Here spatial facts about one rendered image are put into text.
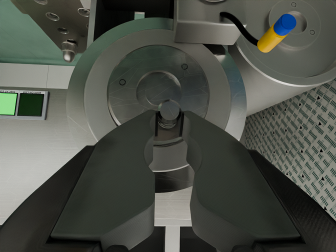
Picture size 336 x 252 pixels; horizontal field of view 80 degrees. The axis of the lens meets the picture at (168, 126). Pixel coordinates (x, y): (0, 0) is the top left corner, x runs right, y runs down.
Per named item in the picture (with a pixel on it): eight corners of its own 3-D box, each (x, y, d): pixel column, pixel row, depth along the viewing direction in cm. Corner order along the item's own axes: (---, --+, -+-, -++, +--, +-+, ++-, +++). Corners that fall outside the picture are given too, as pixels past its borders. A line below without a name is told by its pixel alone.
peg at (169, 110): (186, 114, 12) (166, 127, 11) (180, 122, 14) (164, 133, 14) (172, 94, 12) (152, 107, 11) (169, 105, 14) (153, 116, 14)
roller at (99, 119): (228, 30, 17) (235, 171, 15) (185, 105, 42) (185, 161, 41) (87, 25, 16) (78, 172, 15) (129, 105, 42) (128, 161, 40)
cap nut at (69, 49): (74, 41, 49) (72, 59, 48) (80, 49, 52) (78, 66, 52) (58, 40, 48) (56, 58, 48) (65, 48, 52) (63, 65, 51)
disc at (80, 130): (242, 19, 18) (252, 192, 16) (240, 23, 18) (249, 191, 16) (71, 13, 17) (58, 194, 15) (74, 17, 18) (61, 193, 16)
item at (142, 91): (193, 33, 15) (223, 127, 14) (189, 47, 17) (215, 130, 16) (95, 56, 15) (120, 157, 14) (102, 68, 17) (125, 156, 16)
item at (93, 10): (107, -126, 20) (92, 49, 17) (133, 25, 43) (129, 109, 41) (102, -127, 20) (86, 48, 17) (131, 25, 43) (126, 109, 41)
